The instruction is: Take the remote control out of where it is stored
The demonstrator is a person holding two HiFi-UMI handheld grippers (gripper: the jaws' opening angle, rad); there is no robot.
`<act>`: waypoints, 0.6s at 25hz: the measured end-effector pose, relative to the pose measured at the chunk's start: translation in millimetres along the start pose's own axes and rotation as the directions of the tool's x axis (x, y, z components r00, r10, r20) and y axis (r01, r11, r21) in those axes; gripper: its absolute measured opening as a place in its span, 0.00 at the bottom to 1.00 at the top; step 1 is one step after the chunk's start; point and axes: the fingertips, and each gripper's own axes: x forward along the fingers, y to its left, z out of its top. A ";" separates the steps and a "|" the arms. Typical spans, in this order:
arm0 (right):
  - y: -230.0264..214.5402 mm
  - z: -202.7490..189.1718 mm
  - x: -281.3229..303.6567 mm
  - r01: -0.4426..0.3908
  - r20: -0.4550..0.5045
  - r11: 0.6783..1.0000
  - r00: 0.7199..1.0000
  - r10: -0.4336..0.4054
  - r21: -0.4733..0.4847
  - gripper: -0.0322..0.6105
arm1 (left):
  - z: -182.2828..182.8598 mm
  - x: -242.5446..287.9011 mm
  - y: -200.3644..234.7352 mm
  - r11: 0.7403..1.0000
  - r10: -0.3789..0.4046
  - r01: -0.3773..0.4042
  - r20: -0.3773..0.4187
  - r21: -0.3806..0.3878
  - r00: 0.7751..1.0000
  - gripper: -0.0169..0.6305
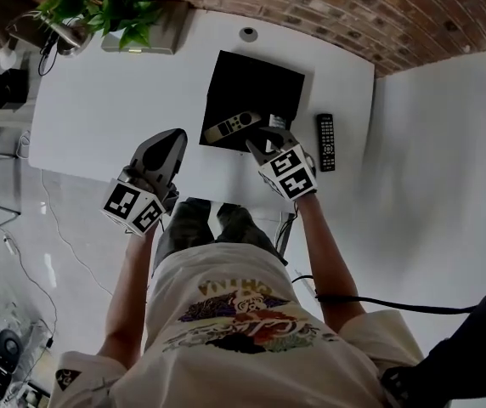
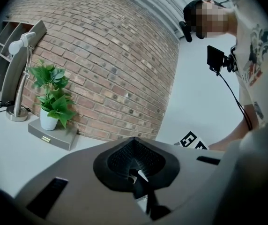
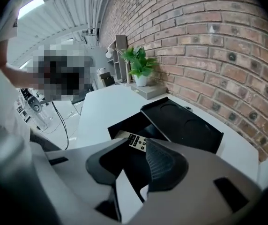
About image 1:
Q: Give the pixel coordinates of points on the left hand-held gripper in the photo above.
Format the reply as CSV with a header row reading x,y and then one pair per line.
x,y
122,202

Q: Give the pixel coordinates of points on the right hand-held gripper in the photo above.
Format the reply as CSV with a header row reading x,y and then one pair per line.
x,y
294,177

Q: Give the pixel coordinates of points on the beige remote control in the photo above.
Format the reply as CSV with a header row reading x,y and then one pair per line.
x,y
230,126

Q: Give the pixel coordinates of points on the black remote control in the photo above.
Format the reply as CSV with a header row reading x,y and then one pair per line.
x,y
326,143

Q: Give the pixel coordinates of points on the black box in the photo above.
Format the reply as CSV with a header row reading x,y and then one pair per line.
x,y
251,87

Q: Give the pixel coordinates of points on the person's left forearm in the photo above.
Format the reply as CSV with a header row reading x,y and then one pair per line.
x,y
128,304

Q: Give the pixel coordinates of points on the person's right forearm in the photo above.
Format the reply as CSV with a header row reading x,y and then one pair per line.
x,y
332,270

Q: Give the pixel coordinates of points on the dark camouflage trousers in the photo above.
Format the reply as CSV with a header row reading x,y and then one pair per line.
x,y
183,228

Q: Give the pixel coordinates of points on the silver desk lamp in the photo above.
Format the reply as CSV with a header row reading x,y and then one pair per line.
x,y
73,41

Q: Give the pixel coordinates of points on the green potted plant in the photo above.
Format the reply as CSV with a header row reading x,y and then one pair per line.
x,y
111,7

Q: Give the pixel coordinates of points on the black desk organizer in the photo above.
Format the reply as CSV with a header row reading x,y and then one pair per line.
x,y
9,89

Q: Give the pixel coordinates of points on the white power strip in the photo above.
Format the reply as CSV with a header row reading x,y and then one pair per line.
x,y
9,245

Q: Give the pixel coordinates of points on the white printed t-shirt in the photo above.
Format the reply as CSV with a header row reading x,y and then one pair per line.
x,y
234,364

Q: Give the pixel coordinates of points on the black round device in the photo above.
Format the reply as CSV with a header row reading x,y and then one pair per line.
x,y
5,355

